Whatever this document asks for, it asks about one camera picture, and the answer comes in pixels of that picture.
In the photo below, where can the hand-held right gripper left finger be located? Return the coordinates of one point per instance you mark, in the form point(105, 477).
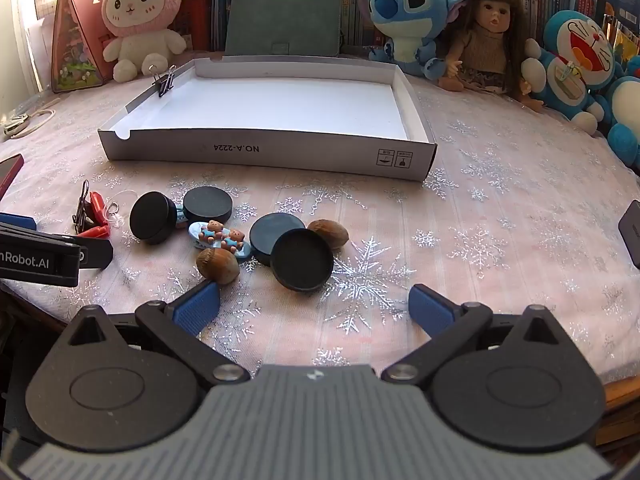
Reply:
point(197, 306)

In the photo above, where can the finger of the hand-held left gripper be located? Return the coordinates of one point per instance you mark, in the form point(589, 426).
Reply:
point(97, 253)
point(15, 220)

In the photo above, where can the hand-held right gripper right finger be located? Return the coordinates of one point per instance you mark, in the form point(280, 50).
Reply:
point(429, 307)

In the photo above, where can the red plastic clip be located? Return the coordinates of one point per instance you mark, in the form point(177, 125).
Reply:
point(94, 231)
point(98, 207)

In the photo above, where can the brown hazelnut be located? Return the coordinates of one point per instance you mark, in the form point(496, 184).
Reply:
point(217, 266)

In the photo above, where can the black binder clip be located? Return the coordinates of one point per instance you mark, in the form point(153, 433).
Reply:
point(164, 85)
point(82, 207)

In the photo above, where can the clear suction cup hook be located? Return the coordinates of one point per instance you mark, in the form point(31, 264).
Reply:
point(122, 200)

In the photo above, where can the black round disc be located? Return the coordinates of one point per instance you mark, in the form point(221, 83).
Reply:
point(207, 202)
point(270, 235)
point(150, 217)

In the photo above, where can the blue bear hair clip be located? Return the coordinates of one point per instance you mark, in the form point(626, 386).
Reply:
point(220, 237)
point(181, 220)

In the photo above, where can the black hollow round cap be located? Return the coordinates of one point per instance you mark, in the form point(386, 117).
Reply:
point(302, 260)

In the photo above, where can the brown walnut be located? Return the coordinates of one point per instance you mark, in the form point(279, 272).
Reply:
point(329, 233)

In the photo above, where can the white cardboard box lid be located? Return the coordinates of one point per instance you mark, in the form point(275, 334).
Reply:
point(275, 105)

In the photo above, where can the dark red phone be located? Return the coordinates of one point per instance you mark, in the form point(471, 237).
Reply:
point(7, 172)

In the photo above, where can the pink snowflake tablecloth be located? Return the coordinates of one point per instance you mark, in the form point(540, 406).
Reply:
point(500, 210)

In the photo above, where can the pink triangular house box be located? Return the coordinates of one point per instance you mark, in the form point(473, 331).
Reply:
point(75, 35)

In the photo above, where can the black device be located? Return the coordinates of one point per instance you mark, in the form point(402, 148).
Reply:
point(631, 235)

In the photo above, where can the pink bunny plush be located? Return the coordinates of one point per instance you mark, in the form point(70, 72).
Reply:
point(142, 15)

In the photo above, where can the red plastic crate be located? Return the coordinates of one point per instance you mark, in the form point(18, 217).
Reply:
point(195, 25)

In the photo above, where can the brown haired baby doll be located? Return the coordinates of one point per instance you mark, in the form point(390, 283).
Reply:
point(492, 45)

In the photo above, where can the blue round plush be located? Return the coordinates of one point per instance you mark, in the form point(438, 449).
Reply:
point(625, 110)

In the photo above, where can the blue robot cat plush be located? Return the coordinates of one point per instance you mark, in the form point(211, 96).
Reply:
point(575, 60)

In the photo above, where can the green suede notebook case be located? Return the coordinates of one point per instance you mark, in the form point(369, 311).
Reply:
point(282, 20)

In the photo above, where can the blue alien plush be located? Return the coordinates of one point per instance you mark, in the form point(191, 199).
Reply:
point(407, 10)

